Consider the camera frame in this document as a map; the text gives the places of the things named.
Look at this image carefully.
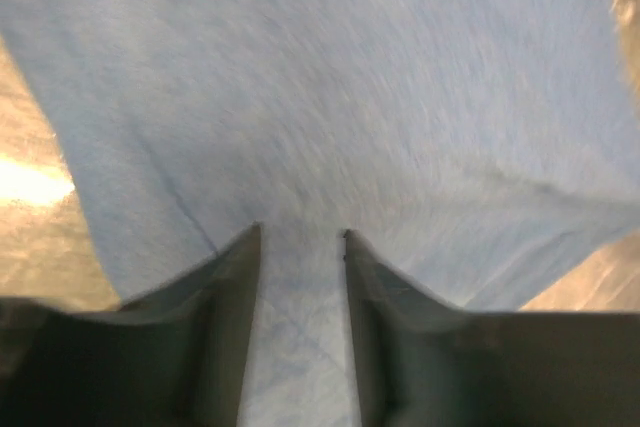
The blue fabric pillowcase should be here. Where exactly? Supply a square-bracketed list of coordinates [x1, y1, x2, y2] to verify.
[1, 0, 639, 426]

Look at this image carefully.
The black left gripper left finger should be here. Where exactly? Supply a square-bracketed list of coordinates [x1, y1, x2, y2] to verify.
[1, 225, 261, 426]

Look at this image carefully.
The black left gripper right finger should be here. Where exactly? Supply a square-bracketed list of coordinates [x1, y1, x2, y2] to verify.
[344, 230, 639, 426]

